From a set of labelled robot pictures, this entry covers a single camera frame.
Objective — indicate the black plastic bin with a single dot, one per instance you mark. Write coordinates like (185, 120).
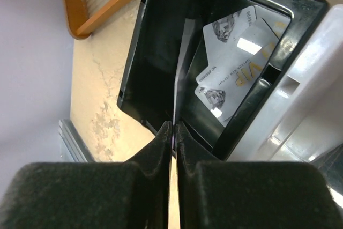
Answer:
(147, 89)

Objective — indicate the silver card edgewise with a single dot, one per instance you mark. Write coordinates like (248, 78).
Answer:
(183, 63)

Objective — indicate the white plastic bin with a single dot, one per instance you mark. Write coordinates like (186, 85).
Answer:
(302, 118)

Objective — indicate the silver credit card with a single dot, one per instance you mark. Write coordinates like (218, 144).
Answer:
(225, 88)
(222, 35)

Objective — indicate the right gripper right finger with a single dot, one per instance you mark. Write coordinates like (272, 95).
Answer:
(219, 194)

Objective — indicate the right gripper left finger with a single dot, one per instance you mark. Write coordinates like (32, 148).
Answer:
(129, 194)

